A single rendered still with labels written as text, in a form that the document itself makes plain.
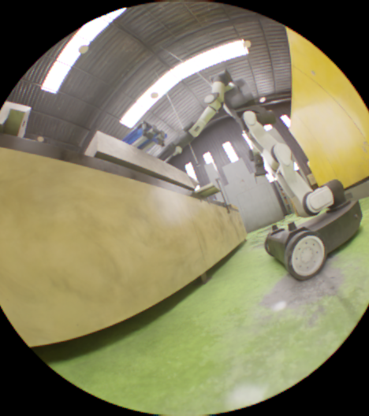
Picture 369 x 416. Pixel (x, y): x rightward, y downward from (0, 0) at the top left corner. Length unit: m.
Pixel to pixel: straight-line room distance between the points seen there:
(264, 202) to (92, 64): 11.49
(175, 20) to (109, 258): 9.62
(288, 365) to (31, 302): 0.61
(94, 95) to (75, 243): 9.58
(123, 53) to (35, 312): 9.65
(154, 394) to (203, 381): 0.11
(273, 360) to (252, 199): 6.64
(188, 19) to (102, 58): 4.89
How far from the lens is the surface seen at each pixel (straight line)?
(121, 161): 0.79
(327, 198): 0.93
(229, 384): 0.36
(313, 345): 0.39
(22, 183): 0.56
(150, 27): 9.53
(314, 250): 0.66
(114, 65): 9.54
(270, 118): 1.14
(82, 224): 0.53
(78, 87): 9.83
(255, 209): 6.74
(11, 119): 0.79
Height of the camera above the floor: 0.31
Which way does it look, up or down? 15 degrees up
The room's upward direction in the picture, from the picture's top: 16 degrees counter-clockwise
